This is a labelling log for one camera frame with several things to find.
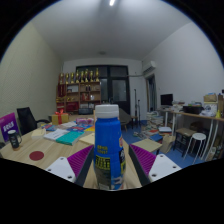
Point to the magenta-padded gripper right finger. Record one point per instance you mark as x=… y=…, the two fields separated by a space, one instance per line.
x=163 y=166

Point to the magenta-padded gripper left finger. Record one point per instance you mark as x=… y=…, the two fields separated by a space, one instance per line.
x=61 y=166

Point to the blue drink bottle white cap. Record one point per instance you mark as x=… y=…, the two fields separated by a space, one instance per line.
x=108 y=146

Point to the small wooden side table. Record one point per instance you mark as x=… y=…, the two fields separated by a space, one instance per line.
x=146 y=145

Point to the flat round red coaster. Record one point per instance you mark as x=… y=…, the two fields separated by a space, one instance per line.
x=36 y=155

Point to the teal book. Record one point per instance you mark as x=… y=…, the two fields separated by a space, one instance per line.
x=69 y=137

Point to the white open book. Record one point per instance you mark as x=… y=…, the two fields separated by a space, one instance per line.
x=56 y=134

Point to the dark wooden-top stool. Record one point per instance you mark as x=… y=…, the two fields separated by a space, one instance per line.
x=185 y=131

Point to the blue book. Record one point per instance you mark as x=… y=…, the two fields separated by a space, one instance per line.
x=77 y=128

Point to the white booklet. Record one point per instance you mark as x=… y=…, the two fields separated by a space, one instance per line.
x=68 y=124

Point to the white round stool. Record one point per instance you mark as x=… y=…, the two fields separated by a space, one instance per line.
x=197 y=136

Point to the pile of books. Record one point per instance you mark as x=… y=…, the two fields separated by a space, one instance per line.
x=153 y=121

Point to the orange book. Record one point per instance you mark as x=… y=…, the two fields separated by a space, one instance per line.
x=90 y=129

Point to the yellow gift box red ribbon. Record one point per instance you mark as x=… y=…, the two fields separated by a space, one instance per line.
x=60 y=119

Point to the pink package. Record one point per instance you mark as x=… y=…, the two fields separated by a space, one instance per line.
x=83 y=120

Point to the black mug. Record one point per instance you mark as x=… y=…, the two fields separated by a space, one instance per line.
x=14 y=138

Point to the black office chair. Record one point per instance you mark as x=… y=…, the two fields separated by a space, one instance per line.
x=26 y=119

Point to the white-legged side desk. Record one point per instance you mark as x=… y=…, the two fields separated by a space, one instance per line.
x=196 y=115

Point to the grey armchair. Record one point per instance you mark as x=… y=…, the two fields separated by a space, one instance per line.
x=124 y=117

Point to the black case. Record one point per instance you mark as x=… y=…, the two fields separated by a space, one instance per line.
x=192 y=109

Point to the black computer monitor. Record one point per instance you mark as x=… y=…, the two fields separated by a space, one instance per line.
x=166 y=99

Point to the purple sign board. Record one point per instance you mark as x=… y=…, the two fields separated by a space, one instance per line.
x=7 y=126

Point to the black tripod stand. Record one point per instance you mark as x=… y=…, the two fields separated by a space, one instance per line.
x=136 y=103

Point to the wooden trophy shelf unit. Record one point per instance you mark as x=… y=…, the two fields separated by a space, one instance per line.
x=78 y=93

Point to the cardboard box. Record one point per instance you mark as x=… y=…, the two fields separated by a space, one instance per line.
x=210 y=98

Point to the black framed glass door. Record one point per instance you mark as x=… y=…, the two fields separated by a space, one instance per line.
x=115 y=88

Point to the white air conditioner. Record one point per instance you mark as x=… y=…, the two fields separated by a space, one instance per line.
x=149 y=66

